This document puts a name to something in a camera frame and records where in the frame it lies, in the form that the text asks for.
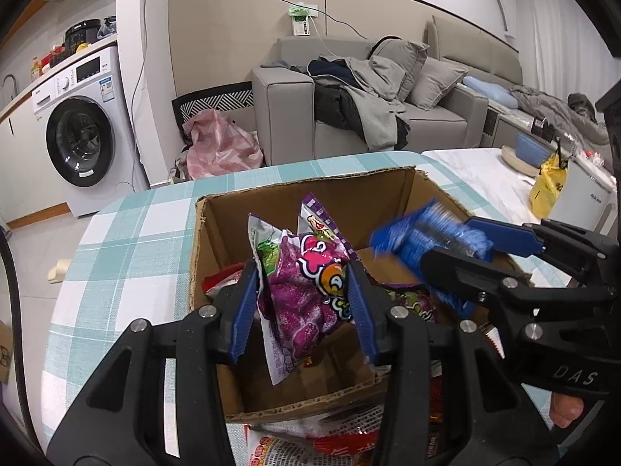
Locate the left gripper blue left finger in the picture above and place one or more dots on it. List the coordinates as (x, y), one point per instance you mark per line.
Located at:
(215, 334)

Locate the beige slipper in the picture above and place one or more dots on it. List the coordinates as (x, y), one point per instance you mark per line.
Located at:
(58, 272)

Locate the white electric kettle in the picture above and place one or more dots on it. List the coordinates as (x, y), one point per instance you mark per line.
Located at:
(588, 199)

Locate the red cone snack bag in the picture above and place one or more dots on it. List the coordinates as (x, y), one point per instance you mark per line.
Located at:
(346, 437)

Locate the blue cookie pack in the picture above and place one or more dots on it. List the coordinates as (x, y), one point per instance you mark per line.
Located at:
(409, 237)

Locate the person's right hand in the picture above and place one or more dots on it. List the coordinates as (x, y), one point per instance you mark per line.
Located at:
(565, 410)

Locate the pile of grey clothes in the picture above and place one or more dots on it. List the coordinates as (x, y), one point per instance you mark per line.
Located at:
(361, 96)

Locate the purple candy bag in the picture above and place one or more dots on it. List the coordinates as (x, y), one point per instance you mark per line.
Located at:
(301, 284)

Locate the white marble side table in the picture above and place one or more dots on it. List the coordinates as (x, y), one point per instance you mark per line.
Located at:
(484, 170)

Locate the white washing machine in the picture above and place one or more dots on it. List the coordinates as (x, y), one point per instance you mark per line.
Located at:
(87, 132)

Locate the white wall socket panel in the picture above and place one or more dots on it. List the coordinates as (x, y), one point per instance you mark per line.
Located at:
(302, 16)

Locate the pink plaid cloth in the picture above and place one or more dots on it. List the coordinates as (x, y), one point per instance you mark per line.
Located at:
(219, 146)

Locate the brown SF cardboard box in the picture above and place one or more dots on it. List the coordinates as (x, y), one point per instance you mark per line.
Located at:
(336, 374)

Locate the black rice cooker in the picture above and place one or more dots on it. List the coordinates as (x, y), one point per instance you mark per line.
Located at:
(84, 31)

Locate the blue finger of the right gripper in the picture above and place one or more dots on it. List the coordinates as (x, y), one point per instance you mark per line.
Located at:
(508, 238)
(476, 285)

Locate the black patterned basket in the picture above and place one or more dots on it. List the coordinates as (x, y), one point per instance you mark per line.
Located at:
(226, 98)

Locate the teal plaid tablecloth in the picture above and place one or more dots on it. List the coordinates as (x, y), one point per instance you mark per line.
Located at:
(133, 262)

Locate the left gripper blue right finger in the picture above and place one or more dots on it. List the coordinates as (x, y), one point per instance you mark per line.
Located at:
(390, 335)

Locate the grey sofa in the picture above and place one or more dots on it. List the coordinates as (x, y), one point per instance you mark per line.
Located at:
(284, 94)

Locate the yellow plastic bag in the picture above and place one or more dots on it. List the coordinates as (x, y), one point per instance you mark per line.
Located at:
(548, 186)

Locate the grey cushion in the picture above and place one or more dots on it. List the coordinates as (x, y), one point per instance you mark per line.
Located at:
(435, 80)

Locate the light blue pillow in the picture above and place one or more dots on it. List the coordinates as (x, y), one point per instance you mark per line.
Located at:
(493, 91)

